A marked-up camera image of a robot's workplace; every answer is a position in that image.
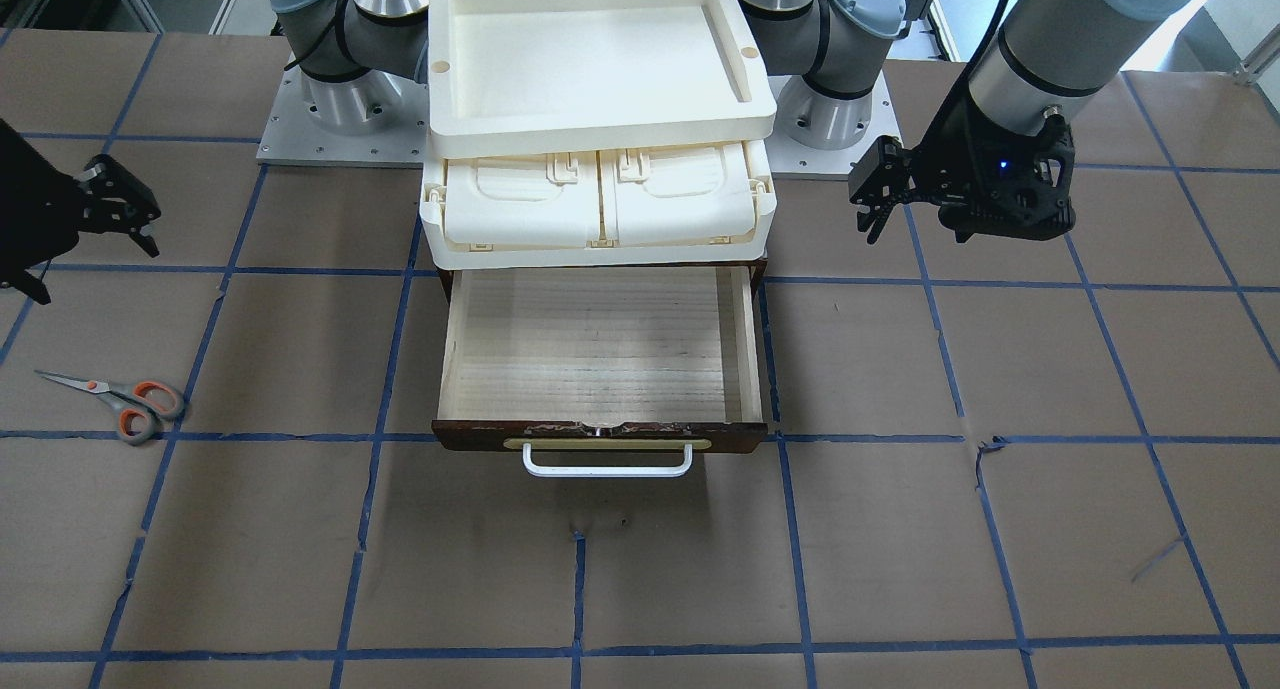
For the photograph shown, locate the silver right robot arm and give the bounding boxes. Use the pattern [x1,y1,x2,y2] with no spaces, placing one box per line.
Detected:
[1,0,430,304]

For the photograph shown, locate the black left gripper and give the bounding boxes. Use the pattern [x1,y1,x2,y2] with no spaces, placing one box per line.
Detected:
[847,104,1076,245]

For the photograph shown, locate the cream plastic tray lid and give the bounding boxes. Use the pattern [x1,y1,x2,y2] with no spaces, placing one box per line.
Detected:
[422,0,777,159]

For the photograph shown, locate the light wooden drawer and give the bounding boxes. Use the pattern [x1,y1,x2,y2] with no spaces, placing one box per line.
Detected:
[431,264,768,453]

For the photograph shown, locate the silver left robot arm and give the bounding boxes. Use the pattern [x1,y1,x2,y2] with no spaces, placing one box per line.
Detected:
[739,0,1190,243]

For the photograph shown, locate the white drawer handle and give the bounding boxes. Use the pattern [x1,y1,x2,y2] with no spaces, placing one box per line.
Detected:
[521,443,695,479]

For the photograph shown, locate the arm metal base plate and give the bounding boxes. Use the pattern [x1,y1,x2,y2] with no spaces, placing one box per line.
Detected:
[257,68,429,168]
[765,70,902,181]

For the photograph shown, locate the orange grey scissors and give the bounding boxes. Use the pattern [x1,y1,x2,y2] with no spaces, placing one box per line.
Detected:
[35,370,186,446]

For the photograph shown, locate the cream plastic storage box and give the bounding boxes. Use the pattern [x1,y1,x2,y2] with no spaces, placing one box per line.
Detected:
[419,140,777,270]

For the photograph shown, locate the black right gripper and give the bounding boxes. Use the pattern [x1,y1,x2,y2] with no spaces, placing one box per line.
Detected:
[1,120,161,305]

